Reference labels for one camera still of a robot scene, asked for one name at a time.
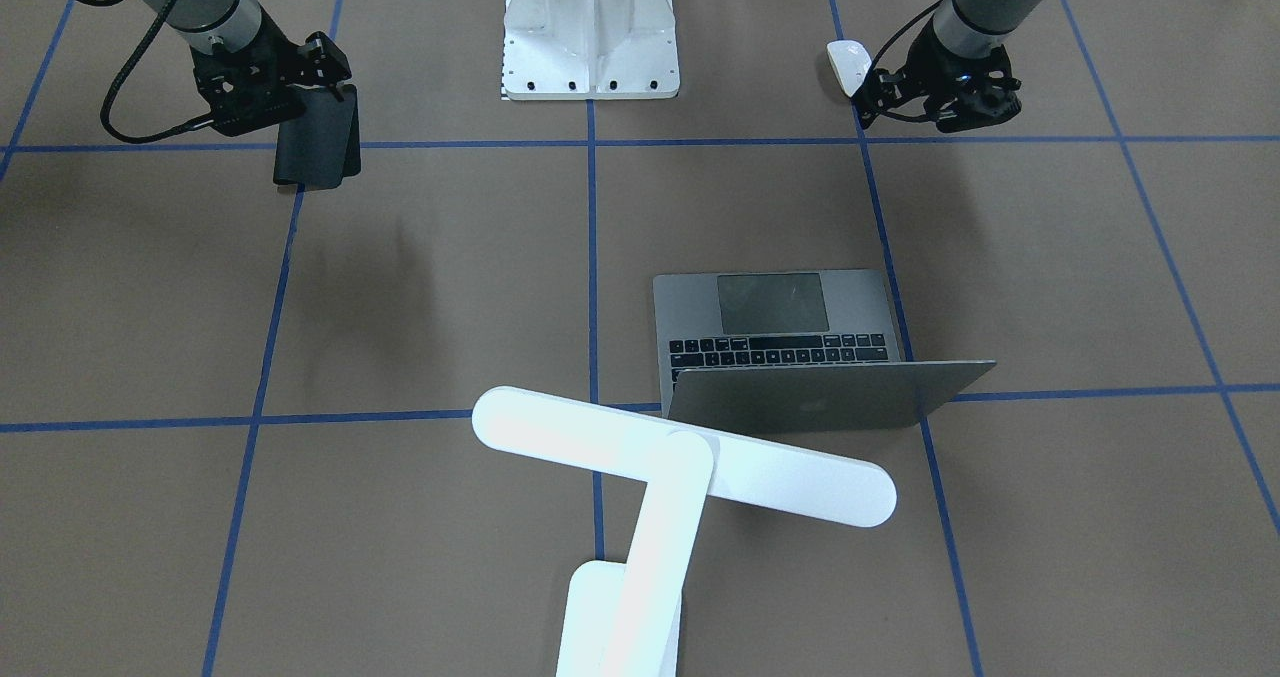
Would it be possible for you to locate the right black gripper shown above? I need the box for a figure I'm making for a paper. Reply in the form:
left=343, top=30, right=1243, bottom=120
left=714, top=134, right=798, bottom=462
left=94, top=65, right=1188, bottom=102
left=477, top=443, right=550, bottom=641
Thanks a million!
left=192, top=29, right=353, bottom=138

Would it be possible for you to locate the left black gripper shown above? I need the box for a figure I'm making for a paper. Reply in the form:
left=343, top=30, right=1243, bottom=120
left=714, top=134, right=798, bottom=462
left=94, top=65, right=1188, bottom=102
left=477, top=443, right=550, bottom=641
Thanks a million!
left=852, top=29, right=1021, bottom=134

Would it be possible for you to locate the black mouse pad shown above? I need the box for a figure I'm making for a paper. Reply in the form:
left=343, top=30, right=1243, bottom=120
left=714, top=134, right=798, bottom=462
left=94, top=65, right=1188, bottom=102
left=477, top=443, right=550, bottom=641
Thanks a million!
left=273, top=84, right=362, bottom=189

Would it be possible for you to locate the white computer mouse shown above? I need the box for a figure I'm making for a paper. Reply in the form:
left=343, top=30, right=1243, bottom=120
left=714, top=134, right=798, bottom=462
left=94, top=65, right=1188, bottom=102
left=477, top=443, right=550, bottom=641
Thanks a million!
left=826, top=38, right=874, bottom=99

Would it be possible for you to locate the grey laptop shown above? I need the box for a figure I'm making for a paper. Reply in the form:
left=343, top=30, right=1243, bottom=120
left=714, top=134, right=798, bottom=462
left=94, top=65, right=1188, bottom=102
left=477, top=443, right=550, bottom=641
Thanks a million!
left=652, top=270, right=995, bottom=436

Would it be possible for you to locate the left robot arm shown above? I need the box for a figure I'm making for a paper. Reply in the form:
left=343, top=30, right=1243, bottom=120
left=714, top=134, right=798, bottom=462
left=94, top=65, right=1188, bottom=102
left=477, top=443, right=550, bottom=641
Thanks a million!
left=851, top=0, right=1046, bottom=134

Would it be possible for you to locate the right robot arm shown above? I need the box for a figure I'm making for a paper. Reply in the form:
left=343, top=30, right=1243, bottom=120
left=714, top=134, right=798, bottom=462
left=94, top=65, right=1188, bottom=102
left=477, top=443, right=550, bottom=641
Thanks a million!
left=100, top=0, right=358, bottom=145

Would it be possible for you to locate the white desk lamp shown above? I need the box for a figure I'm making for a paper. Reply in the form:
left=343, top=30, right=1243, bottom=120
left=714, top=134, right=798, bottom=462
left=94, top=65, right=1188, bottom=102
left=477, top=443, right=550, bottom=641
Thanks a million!
left=472, top=386, right=899, bottom=676

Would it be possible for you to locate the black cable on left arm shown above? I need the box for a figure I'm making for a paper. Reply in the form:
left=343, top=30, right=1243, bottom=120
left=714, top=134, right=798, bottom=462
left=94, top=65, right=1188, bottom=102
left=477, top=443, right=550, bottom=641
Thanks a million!
left=868, top=0, right=946, bottom=88

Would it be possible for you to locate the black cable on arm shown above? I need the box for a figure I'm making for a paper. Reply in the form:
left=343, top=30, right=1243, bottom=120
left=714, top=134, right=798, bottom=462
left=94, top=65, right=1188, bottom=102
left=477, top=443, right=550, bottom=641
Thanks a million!
left=868, top=0, right=946, bottom=88
left=26, top=0, right=216, bottom=145

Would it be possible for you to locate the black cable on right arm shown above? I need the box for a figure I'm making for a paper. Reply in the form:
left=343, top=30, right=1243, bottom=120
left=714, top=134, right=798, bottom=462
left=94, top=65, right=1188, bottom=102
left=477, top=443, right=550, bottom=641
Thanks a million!
left=26, top=0, right=216, bottom=145

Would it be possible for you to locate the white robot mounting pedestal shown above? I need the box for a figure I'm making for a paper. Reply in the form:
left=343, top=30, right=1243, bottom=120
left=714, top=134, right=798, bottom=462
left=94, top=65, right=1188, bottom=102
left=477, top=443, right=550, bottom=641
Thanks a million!
left=500, top=0, right=681, bottom=100

